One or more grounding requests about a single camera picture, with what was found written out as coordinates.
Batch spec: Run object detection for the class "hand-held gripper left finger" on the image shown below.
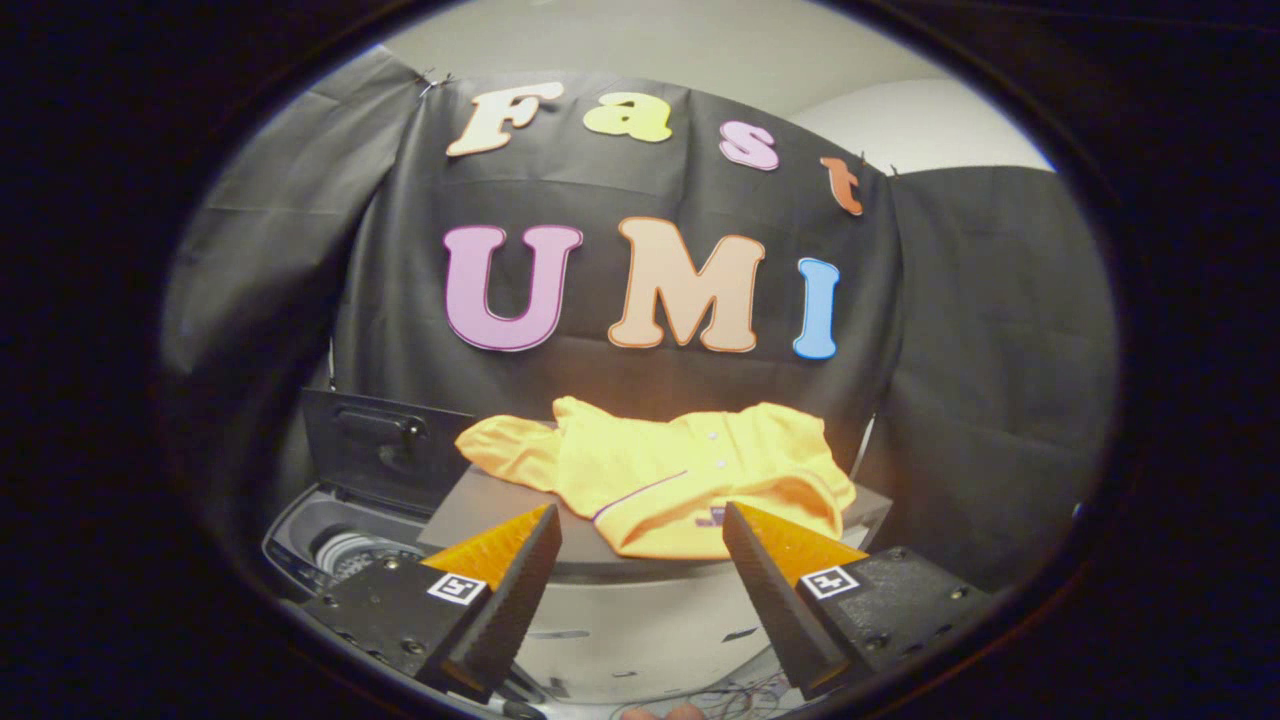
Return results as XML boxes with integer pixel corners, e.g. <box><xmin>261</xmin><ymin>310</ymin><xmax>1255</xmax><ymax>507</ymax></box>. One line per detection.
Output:
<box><xmin>300</xmin><ymin>503</ymin><xmax>563</xmax><ymax>703</ymax></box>

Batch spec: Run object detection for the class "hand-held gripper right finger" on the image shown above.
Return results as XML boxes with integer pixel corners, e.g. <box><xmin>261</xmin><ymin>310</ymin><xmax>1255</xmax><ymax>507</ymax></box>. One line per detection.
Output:
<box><xmin>722</xmin><ymin>500</ymin><xmax>993</xmax><ymax>701</ymax></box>

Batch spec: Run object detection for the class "orange shirt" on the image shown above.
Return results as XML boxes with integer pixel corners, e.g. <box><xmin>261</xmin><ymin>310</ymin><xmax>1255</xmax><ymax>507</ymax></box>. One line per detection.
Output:
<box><xmin>455</xmin><ymin>396</ymin><xmax>858</xmax><ymax>561</ymax></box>

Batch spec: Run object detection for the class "grey washing machine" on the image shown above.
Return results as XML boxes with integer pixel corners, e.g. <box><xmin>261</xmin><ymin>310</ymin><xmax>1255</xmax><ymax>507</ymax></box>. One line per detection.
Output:
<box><xmin>262</xmin><ymin>483</ymin><xmax>471</xmax><ymax>613</ymax></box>

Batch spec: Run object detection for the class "dark washing machine lid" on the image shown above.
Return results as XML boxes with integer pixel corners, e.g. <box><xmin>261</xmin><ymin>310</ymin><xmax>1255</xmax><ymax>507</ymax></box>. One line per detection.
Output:
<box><xmin>302</xmin><ymin>388</ymin><xmax>477</xmax><ymax>517</ymax></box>

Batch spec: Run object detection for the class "black backdrop cloth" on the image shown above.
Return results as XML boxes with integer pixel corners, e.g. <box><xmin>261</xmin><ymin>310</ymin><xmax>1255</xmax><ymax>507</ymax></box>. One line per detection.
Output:
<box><xmin>160</xmin><ymin>45</ymin><xmax>1119</xmax><ymax>591</ymax></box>

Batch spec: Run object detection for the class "tangle of floor cables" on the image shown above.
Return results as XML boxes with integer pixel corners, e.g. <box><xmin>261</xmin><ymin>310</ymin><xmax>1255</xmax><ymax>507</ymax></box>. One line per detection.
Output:
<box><xmin>610</xmin><ymin>670</ymin><xmax>801</xmax><ymax>720</ymax></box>

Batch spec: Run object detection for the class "beige cabinet with dark frame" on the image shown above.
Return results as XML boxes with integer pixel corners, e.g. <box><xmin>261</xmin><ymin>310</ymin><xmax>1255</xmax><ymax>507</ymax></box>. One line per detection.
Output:
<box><xmin>418</xmin><ymin>465</ymin><xmax>894</xmax><ymax>707</ymax></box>

